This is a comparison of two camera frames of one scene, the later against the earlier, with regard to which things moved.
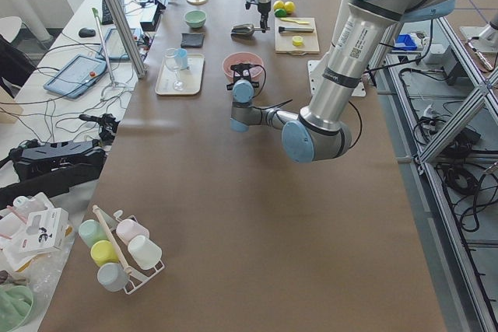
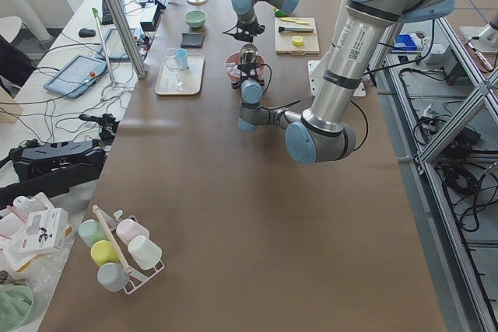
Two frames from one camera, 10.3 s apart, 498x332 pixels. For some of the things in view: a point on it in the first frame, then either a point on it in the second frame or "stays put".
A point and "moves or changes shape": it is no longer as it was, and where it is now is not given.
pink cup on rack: x=128 y=229 stays put
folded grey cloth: x=191 y=40 stays put
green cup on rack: x=92 y=232 stays put
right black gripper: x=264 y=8 -> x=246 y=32
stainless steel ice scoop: x=243 y=29 moves or changes shape
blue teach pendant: x=76 y=75 stays put
